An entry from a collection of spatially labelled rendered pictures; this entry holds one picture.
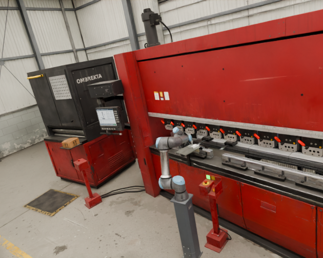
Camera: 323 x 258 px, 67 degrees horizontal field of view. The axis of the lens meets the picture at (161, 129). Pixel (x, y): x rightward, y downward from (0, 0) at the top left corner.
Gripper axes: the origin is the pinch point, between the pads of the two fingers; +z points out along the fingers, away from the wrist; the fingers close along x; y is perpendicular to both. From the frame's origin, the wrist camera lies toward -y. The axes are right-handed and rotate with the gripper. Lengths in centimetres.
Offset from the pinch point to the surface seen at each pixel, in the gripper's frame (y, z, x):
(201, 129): 17.8, -11.8, -17.2
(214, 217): -66, 34, -50
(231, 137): 15, -9, -59
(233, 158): -1, 12, -57
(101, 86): 23, -92, 117
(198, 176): -29.3, 27.4, -10.9
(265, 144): 14, -9, -96
